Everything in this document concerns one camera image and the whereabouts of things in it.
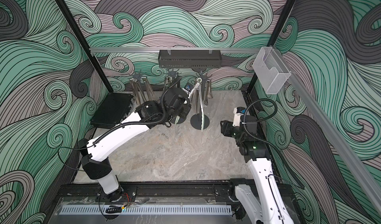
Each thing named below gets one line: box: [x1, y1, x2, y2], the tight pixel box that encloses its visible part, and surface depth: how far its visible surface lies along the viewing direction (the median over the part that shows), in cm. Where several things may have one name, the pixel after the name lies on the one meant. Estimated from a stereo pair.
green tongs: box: [189, 77, 205, 132], surface depth 67 cm
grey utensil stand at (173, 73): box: [167, 67, 182, 82], surface depth 77 cm
